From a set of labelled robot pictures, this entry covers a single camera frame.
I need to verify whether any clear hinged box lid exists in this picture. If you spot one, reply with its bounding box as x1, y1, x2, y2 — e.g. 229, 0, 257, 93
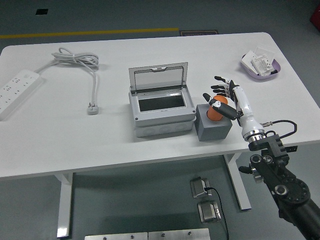
128, 62, 189, 94

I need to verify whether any grey block with round hole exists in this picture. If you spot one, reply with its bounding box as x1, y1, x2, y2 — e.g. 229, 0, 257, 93
195, 102, 234, 142

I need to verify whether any red object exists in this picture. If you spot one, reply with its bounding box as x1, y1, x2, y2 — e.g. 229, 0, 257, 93
309, 4, 320, 26

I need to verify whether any white table leg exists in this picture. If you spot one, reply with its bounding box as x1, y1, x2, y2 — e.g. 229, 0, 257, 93
53, 171, 75, 238
223, 152, 252, 211

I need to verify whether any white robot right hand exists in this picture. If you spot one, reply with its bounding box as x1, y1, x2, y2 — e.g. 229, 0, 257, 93
202, 75, 265, 138

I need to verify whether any grey plastic junction box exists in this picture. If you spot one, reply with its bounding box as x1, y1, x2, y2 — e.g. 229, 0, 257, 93
128, 84, 197, 138

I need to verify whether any black floor cable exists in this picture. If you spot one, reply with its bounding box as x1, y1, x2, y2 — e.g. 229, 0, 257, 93
203, 186, 230, 240

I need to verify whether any purple tray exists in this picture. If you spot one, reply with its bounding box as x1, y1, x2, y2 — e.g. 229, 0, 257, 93
240, 53, 283, 83

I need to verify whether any white power strip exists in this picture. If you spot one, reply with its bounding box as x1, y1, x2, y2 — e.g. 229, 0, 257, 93
0, 69, 43, 122

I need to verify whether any clear plastic packet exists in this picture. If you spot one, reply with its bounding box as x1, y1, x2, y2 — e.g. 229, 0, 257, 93
254, 43, 276, 61

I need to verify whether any white power cord with plug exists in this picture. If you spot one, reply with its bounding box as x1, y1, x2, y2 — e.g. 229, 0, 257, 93
34, 47, 101, 116

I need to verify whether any metal plate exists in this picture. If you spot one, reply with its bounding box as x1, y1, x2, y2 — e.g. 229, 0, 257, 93
147, 227, 211, 240
84, 231, 149, 240

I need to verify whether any dark floor sign mat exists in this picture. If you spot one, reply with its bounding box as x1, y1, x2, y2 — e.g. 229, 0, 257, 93
179, 29, 220, 37

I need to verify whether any white switch module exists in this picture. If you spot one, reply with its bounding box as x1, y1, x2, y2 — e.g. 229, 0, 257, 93
251, 54, 273, 76

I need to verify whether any orange cylindrical battery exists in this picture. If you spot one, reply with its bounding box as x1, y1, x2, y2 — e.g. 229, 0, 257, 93
206, 95, 229, 123

